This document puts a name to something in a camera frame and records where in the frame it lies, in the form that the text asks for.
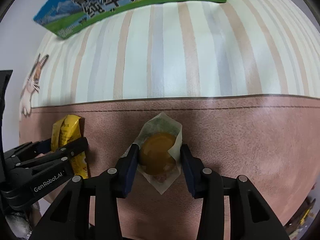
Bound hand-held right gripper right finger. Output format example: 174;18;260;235
180;144;289;240

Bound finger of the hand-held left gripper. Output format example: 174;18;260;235
4;139;53;163
15;137;89;175

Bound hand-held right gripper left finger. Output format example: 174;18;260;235
29;144;139;240

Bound yellow snack packet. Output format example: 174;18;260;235
51;114;90;179

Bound braised egg clear packet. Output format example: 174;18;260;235
135;112;183;195

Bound striped pink tablecloth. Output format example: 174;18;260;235
19;0;320;240

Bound yellow black object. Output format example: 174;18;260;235
285;197;317;235

